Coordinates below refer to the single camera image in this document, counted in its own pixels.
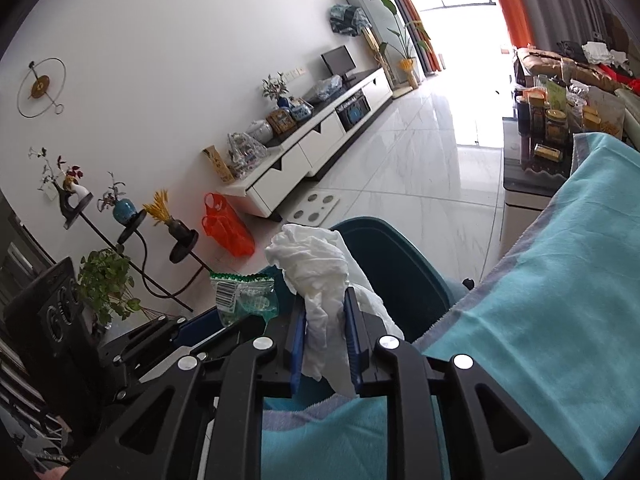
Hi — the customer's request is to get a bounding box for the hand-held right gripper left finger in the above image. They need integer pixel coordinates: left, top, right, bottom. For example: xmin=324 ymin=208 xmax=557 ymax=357
xmin=65 ymin=292 xmax=307 ymax=480

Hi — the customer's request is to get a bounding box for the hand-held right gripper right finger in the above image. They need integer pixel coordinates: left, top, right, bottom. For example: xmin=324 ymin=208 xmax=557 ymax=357
xmin=344 ymin=286 xmax=583 ymax=480

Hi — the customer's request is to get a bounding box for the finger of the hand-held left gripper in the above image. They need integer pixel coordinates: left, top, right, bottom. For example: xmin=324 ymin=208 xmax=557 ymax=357
xmin=117 ymin=317 xmax=268 ymax=401
xmin=100 ymin=310 xmax=223 ymax=376

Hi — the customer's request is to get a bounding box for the green white snack wrapper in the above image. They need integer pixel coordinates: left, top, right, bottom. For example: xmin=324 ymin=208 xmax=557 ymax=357
xmin=209 ymin=270 xmax=277 ymax=331

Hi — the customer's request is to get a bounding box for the teal plastic bin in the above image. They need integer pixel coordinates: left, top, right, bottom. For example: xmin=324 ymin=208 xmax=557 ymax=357
xmin=257 ymin=216 xmax=457 ymax=401

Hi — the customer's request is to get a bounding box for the white tissue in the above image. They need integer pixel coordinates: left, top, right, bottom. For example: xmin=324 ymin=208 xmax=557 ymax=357
xmin=264 ymin=223 xmax=406 ymax=396

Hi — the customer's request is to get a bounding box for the green leafy potted plant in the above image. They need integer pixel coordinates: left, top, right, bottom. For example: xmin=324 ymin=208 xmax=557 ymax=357
xmin=75 ymin=247 xmax=143 ymax=333

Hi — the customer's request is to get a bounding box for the orange plastic bag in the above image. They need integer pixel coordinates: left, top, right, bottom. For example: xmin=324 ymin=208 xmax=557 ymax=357
xmin=201 ymin=192 xmax=256 ymax=258

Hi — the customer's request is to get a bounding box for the dark vase with yellow wheat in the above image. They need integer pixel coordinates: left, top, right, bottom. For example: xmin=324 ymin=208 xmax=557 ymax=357
xmin=143 ymin=189 xmax=193 ymax=241

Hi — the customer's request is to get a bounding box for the black three-tray plant stand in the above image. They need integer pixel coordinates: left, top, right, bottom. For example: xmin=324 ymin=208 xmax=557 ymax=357
xmin=52 ymin=187 xmax=213 ymax=313

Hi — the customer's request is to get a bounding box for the teal fabric chair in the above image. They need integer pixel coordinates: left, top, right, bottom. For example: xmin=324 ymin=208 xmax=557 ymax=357
xmin=440 ymin=277 xmax=476 ymax=311

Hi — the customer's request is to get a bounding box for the teal vase with plant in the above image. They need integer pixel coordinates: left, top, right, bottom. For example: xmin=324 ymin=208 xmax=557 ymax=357
xmin=97 ymin=172 xmax=137 ymax=223

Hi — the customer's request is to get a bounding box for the white vase with red flowers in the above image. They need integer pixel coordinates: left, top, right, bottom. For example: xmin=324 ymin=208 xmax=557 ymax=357
xmin=27 ymin=147 xmax=93 ymax=211

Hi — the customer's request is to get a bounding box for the white bathroom scale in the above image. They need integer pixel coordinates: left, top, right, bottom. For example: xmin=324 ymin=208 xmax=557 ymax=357
xmin=285 ymin=191 xmax=341 ymax=225

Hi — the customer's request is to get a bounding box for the tall yellow carton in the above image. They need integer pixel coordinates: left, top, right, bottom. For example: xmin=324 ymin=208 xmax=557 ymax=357
xmin=202 ymin=145 xmax=236 ymax=184

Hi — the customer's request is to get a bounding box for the clear plastic wrapped package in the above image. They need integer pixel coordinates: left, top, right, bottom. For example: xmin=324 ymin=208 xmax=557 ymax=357
xmin=227 ymin=131 xmax=268 ymax=178

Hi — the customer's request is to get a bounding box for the white television cabinet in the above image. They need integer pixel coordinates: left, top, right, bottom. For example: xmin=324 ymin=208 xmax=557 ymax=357
xmin=222 ymin=66 xmax=396 ymax=221

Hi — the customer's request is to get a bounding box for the teal towel cloth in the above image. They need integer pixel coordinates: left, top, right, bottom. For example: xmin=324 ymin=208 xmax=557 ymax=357
xmin=262 ymin=132 xmax=640 ymax=480

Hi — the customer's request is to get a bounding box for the white ceramic jar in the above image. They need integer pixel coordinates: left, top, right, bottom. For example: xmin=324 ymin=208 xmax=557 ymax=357
xmin=247 ymin=119 xmax=274 ymax=143

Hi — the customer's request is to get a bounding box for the gold framed box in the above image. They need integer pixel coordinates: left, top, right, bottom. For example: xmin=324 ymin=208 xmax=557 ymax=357
xmin=266 ymin=108 xmax=296 ymax=135

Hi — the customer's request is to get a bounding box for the dark top coffee table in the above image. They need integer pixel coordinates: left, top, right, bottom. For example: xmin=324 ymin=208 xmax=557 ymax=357
xmin=500 ymin=115 xmax=583 ymax=281

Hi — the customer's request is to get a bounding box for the blue white plastic bag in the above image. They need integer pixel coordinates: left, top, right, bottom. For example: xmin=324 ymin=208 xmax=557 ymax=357
xmin=307 ymin=75 xmax=343 ymax=102

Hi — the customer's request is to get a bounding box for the small plant in blue vase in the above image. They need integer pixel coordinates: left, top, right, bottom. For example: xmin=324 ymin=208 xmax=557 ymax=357
xmin=262 ymin=73 xmax=291 ymax=108

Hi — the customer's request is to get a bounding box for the flat yellow box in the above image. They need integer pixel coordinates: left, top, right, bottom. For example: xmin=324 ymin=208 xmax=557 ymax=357
xmin=532 ymin=143 xmax=565 ymax=163

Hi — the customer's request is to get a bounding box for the tall plant in yellow pot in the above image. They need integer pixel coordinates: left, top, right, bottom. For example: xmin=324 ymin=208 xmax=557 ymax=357
xmin=375 ymin=0 xmax=432 ymax=88

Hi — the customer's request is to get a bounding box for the black monitor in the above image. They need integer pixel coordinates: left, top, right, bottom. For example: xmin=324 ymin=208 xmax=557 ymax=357
xmin=320 ymin=45 xmax=357 ymax=83

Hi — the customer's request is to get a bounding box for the dark glass jar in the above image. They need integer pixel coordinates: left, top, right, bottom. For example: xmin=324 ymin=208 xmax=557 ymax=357
xmin=516 ymin=96 xmax=532 ymax=136

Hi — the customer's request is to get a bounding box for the jar with gold lid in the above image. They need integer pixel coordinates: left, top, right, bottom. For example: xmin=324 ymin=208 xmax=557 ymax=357
xmin=545 ymin=109 xmax=569 ymax=145

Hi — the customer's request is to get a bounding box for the gold lattice stand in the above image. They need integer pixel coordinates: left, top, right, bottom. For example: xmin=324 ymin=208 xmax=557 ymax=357
xmin=361 ymin=27 xmax=388 ymax=68

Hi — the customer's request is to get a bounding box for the green packet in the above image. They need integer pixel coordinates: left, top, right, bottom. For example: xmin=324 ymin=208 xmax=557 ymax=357
xmin=546 ymin=80 xmax=567 ymax=111

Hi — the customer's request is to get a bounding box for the grey orange striped curtain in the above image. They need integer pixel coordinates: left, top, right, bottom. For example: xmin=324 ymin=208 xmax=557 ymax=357
xmin=372 ymin=0 xmax=443 ymax=73

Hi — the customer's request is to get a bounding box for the blue white patterned cloth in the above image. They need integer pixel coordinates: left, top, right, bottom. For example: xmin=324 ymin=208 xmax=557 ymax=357
xmin=329 ymin=3 xmax=368 ymax=37

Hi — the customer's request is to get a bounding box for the white floor air conditioner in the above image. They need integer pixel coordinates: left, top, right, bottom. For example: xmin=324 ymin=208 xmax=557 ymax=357
xmin=336 ymin=0 xmax=401 ymax=76

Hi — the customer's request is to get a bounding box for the brown leather sofa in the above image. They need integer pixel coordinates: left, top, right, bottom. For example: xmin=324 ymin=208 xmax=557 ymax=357
xmin=515 ymin=46 xmax=640 ymax=96

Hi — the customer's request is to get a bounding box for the white yellow snack bag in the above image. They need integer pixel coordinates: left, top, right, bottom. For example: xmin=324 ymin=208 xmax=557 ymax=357
xmin=587 ymin=87 xmax=626 ymax=141

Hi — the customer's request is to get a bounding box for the black cloth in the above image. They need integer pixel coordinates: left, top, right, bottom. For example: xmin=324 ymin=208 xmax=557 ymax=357
xmin=555 ymin=40 xmax=586 ymax=61

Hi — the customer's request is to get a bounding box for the red cloth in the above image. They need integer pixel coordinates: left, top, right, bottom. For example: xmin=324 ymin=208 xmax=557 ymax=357
xmin=597 ymin=62 xmax=640 ymax=91

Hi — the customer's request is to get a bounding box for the round wire wall clock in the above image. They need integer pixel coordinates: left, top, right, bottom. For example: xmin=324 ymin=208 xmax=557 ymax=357
xmin=17 ymin=57 xmax=67 ymax=118

